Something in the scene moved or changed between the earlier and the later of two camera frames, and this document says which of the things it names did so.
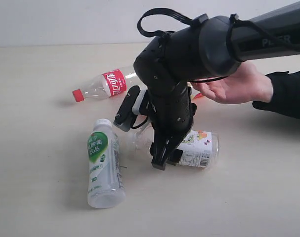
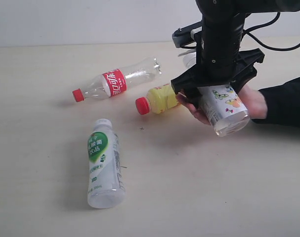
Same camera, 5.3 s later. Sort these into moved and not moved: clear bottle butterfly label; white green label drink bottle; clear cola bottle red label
Moved: clear bottle butterfly label
Not moved: clear cola bottle red label; white green label drink bottle
